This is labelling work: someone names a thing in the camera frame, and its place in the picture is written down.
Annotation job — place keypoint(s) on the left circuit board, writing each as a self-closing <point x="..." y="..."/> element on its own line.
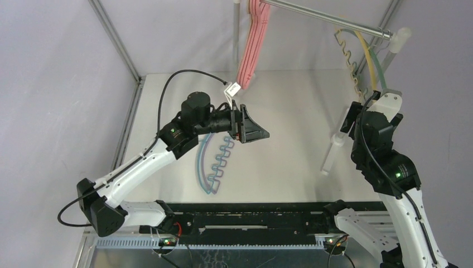
<point x="168" y="242"/>

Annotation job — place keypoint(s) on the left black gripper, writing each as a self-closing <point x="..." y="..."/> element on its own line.
<point x="250" y="130"/>

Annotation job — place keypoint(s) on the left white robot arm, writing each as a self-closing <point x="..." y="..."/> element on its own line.
<point x="103" y="201"/>

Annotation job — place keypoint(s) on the green wavy wire hanger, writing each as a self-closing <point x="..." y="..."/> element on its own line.
<point x="379" y="73"/>

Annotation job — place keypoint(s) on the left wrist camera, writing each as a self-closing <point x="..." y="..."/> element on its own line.
<point x="230" y="91"/>

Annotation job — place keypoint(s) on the yellow wavy wire hanger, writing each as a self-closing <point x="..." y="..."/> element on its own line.
<point x="352" y="65"/>

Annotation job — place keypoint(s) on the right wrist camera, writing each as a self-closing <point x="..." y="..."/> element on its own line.
<point x="389" y="104"/>

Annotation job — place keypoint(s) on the circuit board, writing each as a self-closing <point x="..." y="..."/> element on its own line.
<point x="335" y="248"/>
<point x="168" y="242"/>

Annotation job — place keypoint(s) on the silver clothes rack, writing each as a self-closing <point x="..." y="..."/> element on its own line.
<point x="259" y="18"/>

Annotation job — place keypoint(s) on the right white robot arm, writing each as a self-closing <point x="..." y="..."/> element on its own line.
<point x="394" y="177"/>

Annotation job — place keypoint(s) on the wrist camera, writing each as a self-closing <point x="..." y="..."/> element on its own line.
<point x="230" y="91"/>
<point x="389" y="104"/>

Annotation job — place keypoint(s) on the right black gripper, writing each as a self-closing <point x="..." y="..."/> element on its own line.
<point x="352" y="116"/>

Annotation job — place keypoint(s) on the right circuit board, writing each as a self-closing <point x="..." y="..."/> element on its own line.
<point x="335" y="248"/>

